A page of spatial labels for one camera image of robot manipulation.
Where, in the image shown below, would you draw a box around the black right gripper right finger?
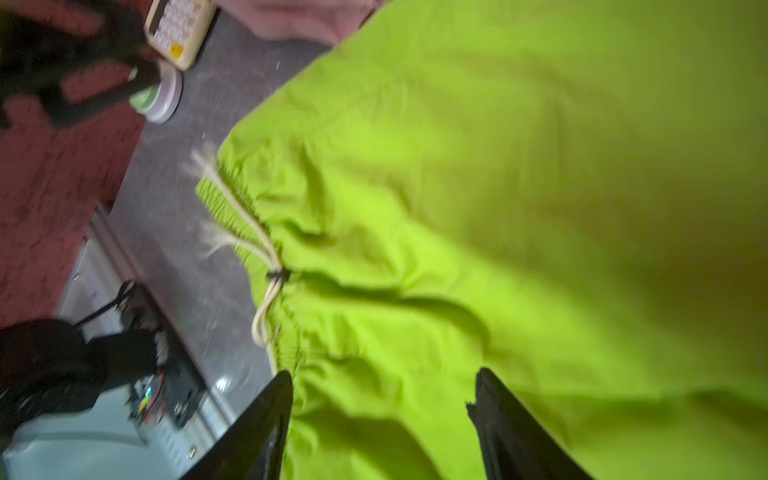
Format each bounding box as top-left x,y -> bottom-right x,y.
466,367 -> 590,480

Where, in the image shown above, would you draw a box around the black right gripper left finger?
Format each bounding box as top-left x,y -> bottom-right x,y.
182,370 -> 293,480

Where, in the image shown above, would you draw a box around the lime green shorts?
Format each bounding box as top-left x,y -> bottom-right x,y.
191,1 -> 767,479

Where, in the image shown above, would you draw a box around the pink shorts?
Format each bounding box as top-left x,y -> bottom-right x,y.
212,0 -> 386,46

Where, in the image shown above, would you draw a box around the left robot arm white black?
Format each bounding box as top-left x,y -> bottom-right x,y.
1,1 -> 161,128

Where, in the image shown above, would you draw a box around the cream yellow calculator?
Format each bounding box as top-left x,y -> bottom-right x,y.
144,0 -> 218,71

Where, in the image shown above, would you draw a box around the aluminium front rail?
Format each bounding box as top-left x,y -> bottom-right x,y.
56,206 -> 231,479

